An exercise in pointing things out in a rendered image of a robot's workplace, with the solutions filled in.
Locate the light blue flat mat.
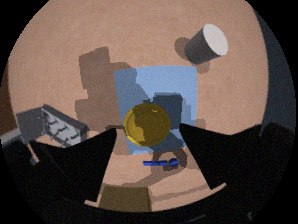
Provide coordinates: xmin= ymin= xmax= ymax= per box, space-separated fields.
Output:
xmin=113 ymin=65 xmax=198 ymax=155

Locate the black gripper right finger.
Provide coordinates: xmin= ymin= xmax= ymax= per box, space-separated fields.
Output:
xmin=180 ymin=123 xmax=262 ymax=190

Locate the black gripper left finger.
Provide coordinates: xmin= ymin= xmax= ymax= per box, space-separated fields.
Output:
xmin=29 ymin=128 xmax=117 ymax=202

